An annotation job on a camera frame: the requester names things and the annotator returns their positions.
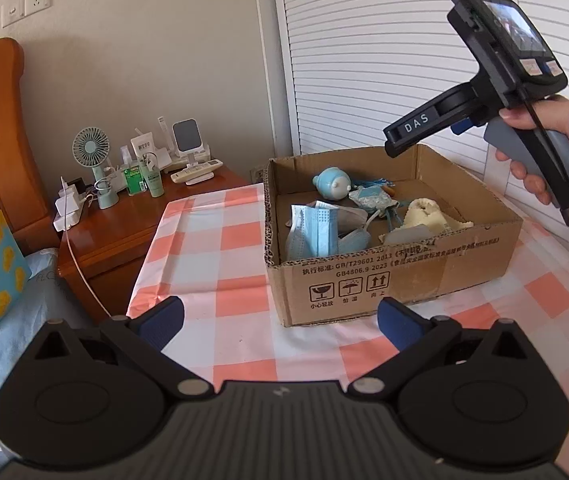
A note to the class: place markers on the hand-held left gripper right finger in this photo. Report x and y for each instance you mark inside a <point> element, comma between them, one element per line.
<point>399,322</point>

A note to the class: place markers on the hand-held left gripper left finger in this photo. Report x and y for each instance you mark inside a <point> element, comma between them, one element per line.
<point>162,322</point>

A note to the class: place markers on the cardboard box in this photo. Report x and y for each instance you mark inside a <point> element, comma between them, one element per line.
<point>354,285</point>

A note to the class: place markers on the grey cloth pouch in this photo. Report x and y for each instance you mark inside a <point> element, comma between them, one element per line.
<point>409,235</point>

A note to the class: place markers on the blue face mask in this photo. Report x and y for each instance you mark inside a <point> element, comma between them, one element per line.
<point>314,232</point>
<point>352,242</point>

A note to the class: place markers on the cream fluffy cloth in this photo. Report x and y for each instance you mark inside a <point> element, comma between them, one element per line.
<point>456,225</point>

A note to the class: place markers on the grey face mask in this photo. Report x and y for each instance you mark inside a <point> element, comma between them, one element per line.
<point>352,217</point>

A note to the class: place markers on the blue brocade sachet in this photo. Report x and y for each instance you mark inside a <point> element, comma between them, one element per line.
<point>372,197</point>

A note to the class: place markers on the person's right hand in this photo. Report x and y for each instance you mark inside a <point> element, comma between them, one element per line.
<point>554,115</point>

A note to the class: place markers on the wooden nightstand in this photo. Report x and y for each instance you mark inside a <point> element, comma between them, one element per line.
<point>114,240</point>

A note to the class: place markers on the orange checkered tablecloth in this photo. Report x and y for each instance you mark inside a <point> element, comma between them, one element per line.
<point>214,240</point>

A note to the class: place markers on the white power strip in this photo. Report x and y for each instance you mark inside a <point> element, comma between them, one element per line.
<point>67,220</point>

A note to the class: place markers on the small green tube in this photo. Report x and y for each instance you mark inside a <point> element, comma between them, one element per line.
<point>154,182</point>

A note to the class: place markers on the green bottle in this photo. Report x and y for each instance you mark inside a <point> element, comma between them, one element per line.
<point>133,180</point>

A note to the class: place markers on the blue bed sheet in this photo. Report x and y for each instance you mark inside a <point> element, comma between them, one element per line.
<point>14,360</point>

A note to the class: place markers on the white charger plug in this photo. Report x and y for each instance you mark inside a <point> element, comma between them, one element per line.
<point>67,200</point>

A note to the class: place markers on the blue round plush toy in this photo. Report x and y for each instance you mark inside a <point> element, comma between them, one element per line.
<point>332,182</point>

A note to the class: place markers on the white remote control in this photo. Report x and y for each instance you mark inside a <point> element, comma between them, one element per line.
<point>197,171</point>

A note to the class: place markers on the black charger plug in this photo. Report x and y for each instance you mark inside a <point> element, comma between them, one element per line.
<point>78,186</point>

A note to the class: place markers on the white router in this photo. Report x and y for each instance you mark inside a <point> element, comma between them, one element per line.
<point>164,152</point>

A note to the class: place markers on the white tube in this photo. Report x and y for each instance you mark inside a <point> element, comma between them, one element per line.
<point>143,147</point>

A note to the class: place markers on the green handheld fan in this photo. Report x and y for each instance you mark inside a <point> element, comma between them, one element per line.
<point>92,147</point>

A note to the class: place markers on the white phone stand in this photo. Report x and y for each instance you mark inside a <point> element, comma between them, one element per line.
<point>187,135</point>

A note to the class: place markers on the white wall outlet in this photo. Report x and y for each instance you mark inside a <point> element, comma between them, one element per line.
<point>257,176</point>
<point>37,1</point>

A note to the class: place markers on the white wall switch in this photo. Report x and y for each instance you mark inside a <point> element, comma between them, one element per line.
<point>13,15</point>

